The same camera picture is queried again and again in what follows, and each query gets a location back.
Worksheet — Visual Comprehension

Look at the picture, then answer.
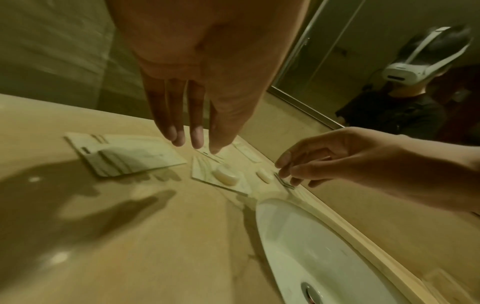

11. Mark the person's left hand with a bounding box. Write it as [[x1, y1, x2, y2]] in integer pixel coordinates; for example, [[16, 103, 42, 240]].
[[105, 0, 312, 155]]

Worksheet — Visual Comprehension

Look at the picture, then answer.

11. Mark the person's right hand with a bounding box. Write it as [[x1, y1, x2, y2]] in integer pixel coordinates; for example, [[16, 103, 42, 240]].
[[274, 127, 413, 206]]

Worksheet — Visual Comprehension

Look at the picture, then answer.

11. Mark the person's right forearm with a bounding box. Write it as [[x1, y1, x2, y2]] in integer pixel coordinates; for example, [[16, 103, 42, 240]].
[[405, 134, 480, 215]]

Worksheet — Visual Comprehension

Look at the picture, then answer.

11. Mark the small striped white packet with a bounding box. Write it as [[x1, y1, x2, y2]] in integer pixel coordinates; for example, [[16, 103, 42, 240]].
[[273, 172, 298, 191]]

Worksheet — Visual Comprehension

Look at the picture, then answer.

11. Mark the small white oval soap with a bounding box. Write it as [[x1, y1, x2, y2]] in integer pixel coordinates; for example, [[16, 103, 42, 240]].
[[255, 169, 275, 185]]

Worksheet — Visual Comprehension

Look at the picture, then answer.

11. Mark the white sink basin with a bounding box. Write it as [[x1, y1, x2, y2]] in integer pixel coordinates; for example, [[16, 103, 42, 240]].
[[255, 198, 415, 304]]

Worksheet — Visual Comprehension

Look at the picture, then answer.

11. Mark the small flat white packet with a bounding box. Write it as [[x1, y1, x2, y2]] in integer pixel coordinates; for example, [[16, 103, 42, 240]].
[[195, 149, 227, 163], [231, 142, 264, 165]]

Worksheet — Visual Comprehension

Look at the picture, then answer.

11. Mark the white headset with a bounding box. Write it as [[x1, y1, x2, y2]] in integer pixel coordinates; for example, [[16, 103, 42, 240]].
[[383, 26, 473, 85]]

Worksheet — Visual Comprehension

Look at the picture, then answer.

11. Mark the metal sink drain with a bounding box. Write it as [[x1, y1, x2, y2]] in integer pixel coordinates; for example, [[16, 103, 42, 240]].
[[300, 281, 324, 304]]

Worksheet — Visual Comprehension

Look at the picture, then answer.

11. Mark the wall mirror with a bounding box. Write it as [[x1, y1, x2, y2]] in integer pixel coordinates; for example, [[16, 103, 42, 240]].
[[270, 0, 480, 146]]

